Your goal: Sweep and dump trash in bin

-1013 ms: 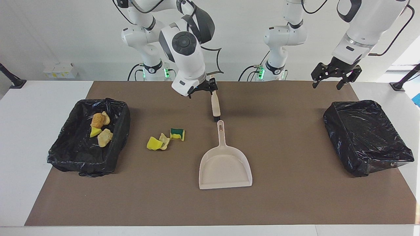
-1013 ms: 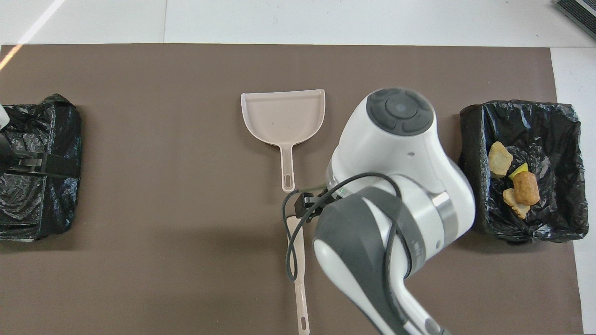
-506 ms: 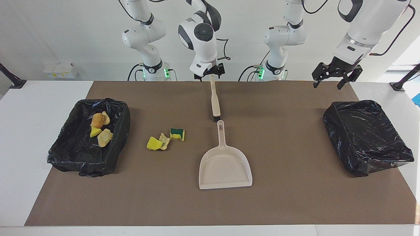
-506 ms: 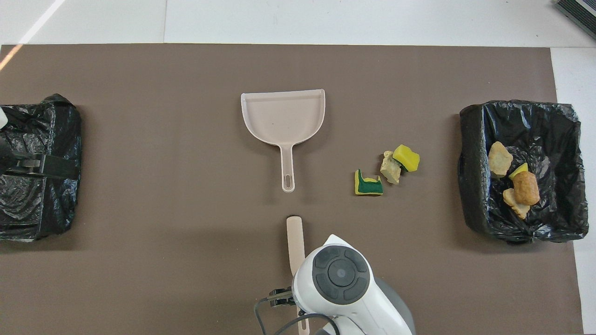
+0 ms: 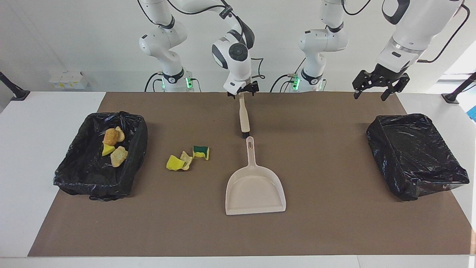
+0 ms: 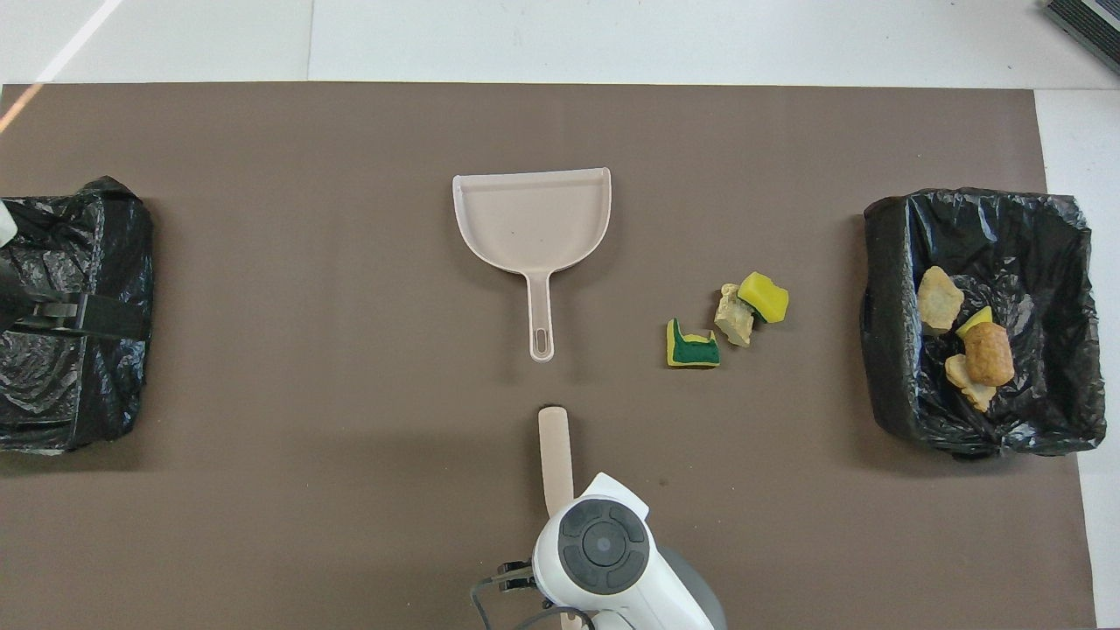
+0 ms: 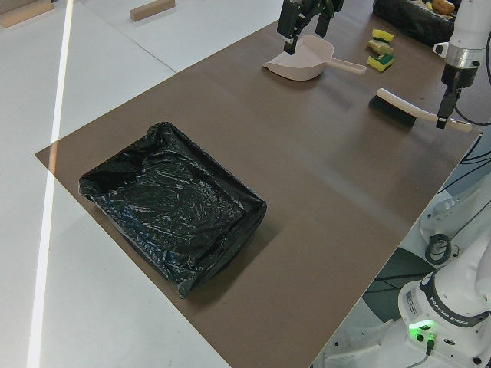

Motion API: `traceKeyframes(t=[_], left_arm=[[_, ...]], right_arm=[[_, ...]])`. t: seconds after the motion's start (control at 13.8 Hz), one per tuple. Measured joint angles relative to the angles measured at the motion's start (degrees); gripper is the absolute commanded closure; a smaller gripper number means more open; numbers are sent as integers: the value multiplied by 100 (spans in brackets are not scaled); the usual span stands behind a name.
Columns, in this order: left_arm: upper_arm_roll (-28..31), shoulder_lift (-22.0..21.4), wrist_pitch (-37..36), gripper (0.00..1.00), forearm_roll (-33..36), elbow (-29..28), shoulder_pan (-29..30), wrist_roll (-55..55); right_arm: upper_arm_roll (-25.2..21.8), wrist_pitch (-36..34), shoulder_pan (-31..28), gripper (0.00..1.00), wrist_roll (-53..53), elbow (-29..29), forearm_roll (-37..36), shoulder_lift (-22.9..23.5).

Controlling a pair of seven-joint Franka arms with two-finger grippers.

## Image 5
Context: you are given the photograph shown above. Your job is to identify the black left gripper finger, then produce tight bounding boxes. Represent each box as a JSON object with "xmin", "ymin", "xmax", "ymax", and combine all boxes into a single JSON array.
[
  {"xmin": 381, "ymin": 74, "xmax": 410, "ymax": 102},
  {"xmin": 353, "ymin": 70, "xmax": 375, "ymax": 100}
]

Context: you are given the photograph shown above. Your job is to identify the beige brush with black bristles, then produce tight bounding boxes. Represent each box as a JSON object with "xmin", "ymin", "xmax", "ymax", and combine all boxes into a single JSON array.
[{"xmin": 238, "ymin": 92, "xmax": 250, "ymax": 139}]

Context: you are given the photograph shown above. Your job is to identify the beige plastic dustpan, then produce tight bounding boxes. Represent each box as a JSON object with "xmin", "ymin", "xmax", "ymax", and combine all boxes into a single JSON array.
[{"xmin": 225, "ymin": 136, "xmax": 287, "ymax": 216}]

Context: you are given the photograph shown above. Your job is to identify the brown oval bun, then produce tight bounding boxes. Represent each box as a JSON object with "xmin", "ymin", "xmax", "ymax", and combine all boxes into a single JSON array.
[{"xmin": 103, "ymin": 128, "xmax": 119, "ymax": 146}]

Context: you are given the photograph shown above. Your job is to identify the striped puff pastry bread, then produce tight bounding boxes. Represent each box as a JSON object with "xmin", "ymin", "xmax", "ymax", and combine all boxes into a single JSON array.
[{"xmin": 110, "ymin": 146, "xmax": 128, "ymax": 168}]

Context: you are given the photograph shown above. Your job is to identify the black bag lined trash bin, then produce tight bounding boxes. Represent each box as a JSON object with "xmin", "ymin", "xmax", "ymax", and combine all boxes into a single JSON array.
[
  {"xmin": 366, "ymin": 114, "xmax": 470, "ymax": 202},
  {"xmin": 53, "ymin": 110, "xmax": 148, "ymax": 201}
]

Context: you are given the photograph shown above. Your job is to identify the brown table mat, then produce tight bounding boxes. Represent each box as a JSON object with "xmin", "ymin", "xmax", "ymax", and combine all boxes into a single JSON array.
[{"xmin": 28, "ymin": 92, "xmax": 473, "ymax": 257}]

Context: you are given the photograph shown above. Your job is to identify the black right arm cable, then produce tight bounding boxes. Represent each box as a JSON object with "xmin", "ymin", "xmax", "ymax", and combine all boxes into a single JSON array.
[{"xmin": 250, "ymin": 56, "xmax": 265, "ymax": 80}]

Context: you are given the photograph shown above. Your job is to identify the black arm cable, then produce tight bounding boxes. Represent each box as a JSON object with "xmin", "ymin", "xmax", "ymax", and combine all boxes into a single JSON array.
[
  {"xmin": 416, "ymin": 4, "xmax": 469, "ymax": 64},
  {"xmin": 250, "ymin": 56, "xmax": 265, "ymax": 80}
]

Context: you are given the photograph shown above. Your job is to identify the black base cable bundle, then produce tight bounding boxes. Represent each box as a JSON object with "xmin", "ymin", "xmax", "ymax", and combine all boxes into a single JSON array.
[{"xmin": 270, "ymin": 73, "xmax": 300, "ymax": 92}]

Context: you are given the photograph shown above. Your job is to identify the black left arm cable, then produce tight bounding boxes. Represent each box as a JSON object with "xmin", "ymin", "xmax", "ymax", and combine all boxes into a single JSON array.
[{"xmin": 416, "ymin": 4, "xmax": 469, "ymax": 64}]

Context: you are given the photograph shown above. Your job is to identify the black camera stand base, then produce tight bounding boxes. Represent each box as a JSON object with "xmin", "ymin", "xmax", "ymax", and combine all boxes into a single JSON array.
[
  {"xmin": 441, "ymin": 72, "xmax": 476, "ymax": 104},
  {"xmin": 0, "ymin": 71, "xmax": 30, "ymax": 101}
]

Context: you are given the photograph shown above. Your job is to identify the white wall socket boxes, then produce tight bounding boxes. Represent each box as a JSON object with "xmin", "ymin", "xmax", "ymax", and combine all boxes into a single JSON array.
[{"xmin": 49, "ymin": 71, "xmax": 89, "ymax": 90}]

